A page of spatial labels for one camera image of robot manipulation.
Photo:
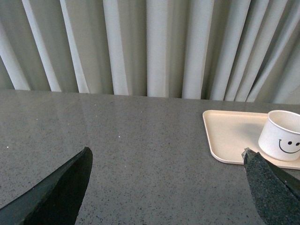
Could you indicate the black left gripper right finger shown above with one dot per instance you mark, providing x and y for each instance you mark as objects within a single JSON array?
[{"x": 276, "y": 193}]

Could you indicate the grey-white pleated curtain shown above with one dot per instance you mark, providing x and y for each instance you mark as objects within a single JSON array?
[{"x": 232, "y": 50}]

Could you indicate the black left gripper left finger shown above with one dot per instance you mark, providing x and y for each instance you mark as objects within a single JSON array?
[{"x": 55, "y": 200}]

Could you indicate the beige rectangular tray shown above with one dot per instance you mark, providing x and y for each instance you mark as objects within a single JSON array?
[{"x": 230, "y": 132}]

